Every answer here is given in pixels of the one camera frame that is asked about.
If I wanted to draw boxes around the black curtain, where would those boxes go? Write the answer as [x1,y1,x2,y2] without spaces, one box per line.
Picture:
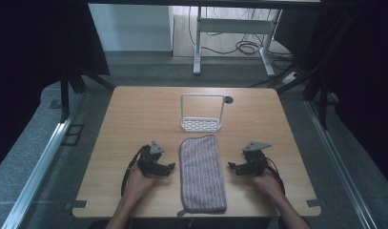
[274,0,388,192]
[0,0,112,176]

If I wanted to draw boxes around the purple striped towel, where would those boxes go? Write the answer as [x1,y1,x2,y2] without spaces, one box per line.
[177,134,228,219]

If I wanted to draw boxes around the person's left hand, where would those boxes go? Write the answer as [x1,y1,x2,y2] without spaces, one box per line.
[123,163,158,200]

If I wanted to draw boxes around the white metal frame desk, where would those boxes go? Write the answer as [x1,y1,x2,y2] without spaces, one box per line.
[88,0,321,77]

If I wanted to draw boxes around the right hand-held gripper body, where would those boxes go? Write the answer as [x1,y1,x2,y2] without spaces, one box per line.
[241,140,273,177]

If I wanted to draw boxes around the aluminium floor rail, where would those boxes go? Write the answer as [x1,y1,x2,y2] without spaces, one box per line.
[304,94,378,229]
[0,94,88,229]

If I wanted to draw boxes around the white power strip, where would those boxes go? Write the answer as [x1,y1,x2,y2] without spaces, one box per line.
[281,71,300,86]

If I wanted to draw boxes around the black metal stand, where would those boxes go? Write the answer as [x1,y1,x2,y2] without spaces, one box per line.
[267,9,352,131]
[56,68,115,123]

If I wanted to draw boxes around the person's right hand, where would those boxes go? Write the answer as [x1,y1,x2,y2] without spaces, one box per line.
[253,173,284,200]

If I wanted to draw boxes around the white wire rack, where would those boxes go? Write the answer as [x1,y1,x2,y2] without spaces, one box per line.
[180,93,226,133]

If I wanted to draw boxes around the black floor cables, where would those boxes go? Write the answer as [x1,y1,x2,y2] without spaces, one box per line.
[187,6,295,89]

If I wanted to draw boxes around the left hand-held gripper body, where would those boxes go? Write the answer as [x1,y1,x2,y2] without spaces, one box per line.
[137,140,166,177]

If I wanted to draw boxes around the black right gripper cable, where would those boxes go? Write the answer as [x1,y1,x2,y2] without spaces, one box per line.
[263,156,286,196]

